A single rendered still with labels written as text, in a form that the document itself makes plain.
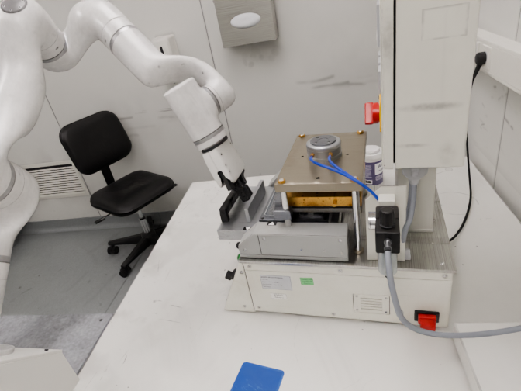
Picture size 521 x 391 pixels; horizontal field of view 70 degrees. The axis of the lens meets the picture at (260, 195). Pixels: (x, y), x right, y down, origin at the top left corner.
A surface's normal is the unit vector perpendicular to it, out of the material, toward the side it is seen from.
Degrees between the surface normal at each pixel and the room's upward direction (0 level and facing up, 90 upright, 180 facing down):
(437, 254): 0
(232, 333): 0
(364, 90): 90
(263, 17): 90
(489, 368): 0
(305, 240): 90
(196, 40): 90
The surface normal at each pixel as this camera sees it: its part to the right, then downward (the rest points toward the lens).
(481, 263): -0.17, -0.86
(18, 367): 0.97, -0.06
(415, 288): -0.26, 0.51
